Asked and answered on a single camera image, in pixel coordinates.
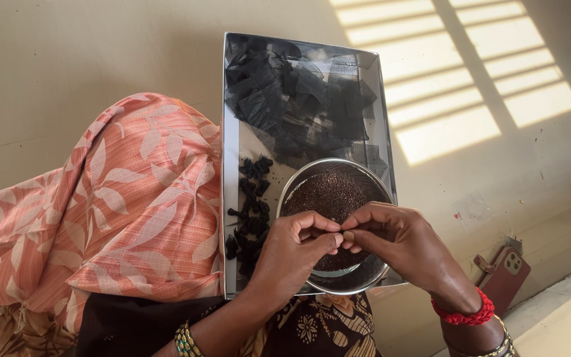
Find white cardboard box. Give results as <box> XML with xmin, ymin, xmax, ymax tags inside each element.
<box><xmin>221</xmin><ymin>32</ymin><xmax>408</xmax><ymax>301</ymax></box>

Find person's left hand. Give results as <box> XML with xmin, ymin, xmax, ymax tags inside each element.
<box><xmin>245</xmin><ymin>211</ymin><xmax>345</xmax><ymax>311</ymax></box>

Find steel bowl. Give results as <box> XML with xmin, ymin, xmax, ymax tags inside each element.
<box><xmin>276</xmin><ymin>158</ymin><xmax>395</xmax><ymax>296</ymax></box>

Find clear plastic scrap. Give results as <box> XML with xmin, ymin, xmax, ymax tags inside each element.
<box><xmin>451</xmin><ymin>192</ymin><xmax>493</xmax><ymax>233</ymax></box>

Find dark metal bangles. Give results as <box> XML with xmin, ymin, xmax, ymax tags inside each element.
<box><xmin>443</xmin><ymin>315</ymin><xmax>517</xmax><ymax>357</ymax></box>

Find peach leaf-print sari cloth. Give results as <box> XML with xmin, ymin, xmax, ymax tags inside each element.
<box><xmin>0</xmin><ymin>92</ymin><xmax>225</xmax><ymax>357</ymax></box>

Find pile of black net pieces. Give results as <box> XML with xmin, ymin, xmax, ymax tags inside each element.
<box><xmin>224</xmin><ymin>36</ymin><xmax>389</xmax><ymax>173</ymax></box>

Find dark brown seeds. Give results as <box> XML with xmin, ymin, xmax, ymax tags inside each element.
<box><xmin>284</xmin><ymin>172</ymin><xmax>371</xmax><ymax>272</ymax></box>

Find pile of black tied pouches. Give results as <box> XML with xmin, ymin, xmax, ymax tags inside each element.
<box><xmin>224</xmin><ymin>154</ymin><xmax>275</xmax><ymax>279</ymax></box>

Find phone in red case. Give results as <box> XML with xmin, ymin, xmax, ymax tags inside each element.
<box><xmin>473</xmin><ymin>245</ymin><xmax>532</xmax><ymax>319</ymax></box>

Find black floral garment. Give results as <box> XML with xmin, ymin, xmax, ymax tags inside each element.
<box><xmin>75</xmin><ymin>292</ymin><xmax>383</xmax><ymax>357</ymax></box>

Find person's right hand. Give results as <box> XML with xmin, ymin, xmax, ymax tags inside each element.
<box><xmin>340</xmin><ymin>201</ymin><xmax>469</xmax><ymax>301</ymax></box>

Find red thread wristband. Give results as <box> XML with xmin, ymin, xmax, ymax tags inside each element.
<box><xmin>431</xmin><ymin>287</ymin><xmax>496</xmax><ymax>327</ymax></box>

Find gold beaded bangles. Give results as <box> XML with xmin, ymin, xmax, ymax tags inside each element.
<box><xmin>174</xmin><ymin>320</ymin><xmax>205</xmax><ymax>357</ymax></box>

